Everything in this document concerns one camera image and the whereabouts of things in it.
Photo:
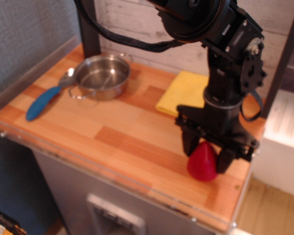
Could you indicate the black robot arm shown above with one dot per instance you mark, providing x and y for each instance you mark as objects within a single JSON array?
[{"x": 235, "y": 43}]

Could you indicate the clear acrylic edge guard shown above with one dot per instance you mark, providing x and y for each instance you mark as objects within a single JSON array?
[{"x": 145, "y": 157}]

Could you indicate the grey toy cabinet front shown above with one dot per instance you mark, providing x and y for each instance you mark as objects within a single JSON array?
[{"x": 70, "y": 186}]

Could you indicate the small steel pot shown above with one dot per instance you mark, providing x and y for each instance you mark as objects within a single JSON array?
[{"x": 103, "y": 77}]

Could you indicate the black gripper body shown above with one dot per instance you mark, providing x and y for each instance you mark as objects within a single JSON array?
[{"x": 219, "y": 124}]

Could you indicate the dark vertical post right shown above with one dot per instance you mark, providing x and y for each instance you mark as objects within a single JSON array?
[{"x": 278, "y": 76}]

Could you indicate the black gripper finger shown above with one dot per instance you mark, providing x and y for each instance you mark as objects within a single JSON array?
[
  {"x": 225, "y": 158},
  {"x": 190, "y": 140}
]

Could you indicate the red toy pepper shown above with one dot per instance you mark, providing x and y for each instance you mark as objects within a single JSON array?
[{"x": 202, "y": 162}]

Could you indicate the blue handled metal spoon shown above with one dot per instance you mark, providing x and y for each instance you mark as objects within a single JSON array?
[{"x": 43, "y": 100}]

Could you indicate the yellow object bottom left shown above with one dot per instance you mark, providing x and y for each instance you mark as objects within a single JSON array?
[{"x": 9, "y": 226}]

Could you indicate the dark vertical post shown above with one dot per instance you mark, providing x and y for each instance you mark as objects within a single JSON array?
[
  {"x": 278, "y": 76},
  {"x": 89, "y": 37}
]

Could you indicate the silver dispenser panel with buttons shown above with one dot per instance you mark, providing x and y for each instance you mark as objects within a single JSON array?
[{"x": 110, "y": 219}]

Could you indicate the dark vertical post left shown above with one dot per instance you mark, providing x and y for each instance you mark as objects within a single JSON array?
[{"x": 89, "y": 37}]

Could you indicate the white toy sink unit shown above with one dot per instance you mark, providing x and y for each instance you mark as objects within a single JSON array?
[{"x": 274, "y": 165}]

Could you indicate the yellow folded cloth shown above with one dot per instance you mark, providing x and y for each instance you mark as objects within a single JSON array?
[{"x": 186, "y": 89}]

